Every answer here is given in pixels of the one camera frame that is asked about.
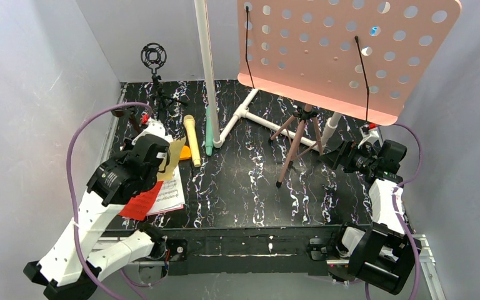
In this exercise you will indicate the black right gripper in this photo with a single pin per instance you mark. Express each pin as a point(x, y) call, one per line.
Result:
point(345, 153)

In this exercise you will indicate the pink music stand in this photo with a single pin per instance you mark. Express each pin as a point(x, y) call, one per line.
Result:
point(321, 53)

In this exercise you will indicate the pink sheet music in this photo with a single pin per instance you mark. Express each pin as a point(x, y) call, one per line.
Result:
point(167, 210)

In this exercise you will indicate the yellow sheet music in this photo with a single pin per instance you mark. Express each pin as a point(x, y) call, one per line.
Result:
point(171, 161)

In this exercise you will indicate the red folder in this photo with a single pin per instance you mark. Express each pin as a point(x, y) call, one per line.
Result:
point(138, 207)

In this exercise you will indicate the black tripod shock mount stand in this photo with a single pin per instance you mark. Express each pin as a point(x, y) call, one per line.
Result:
point(154, 56)

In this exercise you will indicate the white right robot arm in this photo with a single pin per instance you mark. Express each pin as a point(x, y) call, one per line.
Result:
point(383, 254)

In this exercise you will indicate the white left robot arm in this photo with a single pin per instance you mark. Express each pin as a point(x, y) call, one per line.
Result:
point(72, 269)

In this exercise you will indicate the orange tape measure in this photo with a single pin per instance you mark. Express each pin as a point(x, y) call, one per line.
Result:
point(185, 153)

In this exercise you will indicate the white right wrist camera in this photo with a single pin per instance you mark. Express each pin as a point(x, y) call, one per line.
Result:
point(370, 135)

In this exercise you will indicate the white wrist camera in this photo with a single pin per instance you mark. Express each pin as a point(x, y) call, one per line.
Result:
point(152, 126)
point(370, 135)

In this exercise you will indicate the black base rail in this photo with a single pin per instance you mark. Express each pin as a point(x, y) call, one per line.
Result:
point(257, 250)

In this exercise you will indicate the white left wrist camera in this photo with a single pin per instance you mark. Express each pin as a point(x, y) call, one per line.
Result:
point(152, 126)

